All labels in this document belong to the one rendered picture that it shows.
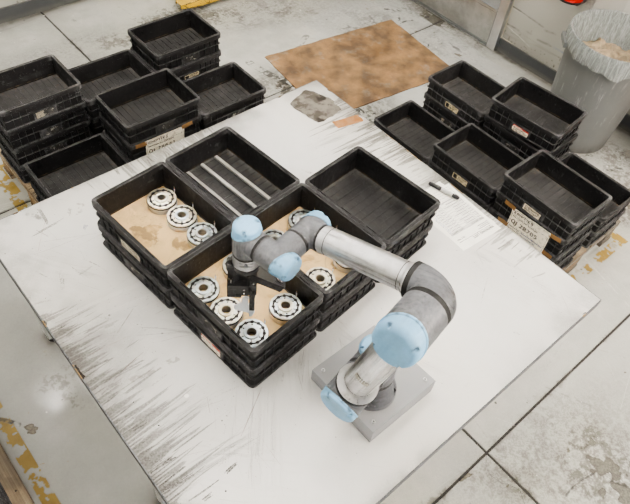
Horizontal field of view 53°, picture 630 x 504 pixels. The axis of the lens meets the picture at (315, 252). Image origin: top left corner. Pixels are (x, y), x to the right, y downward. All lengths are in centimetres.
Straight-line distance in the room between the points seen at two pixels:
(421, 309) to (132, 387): 102
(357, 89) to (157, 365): 270
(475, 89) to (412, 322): 264
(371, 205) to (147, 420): 107
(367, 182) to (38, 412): 162
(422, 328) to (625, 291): 237
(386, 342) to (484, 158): 214
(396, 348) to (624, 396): 201
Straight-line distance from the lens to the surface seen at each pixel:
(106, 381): 208
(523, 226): 307
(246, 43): 464
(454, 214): 258
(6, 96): 349
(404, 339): 134
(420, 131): 362
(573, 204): 317
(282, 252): 155
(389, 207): 235
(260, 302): 203
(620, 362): 335
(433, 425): 204
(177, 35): 379
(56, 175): 332
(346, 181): 242
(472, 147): 344
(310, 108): 293
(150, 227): 224
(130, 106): 330
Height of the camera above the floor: 249
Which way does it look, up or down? 50 degrees down
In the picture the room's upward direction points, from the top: 8 degrees clockwise
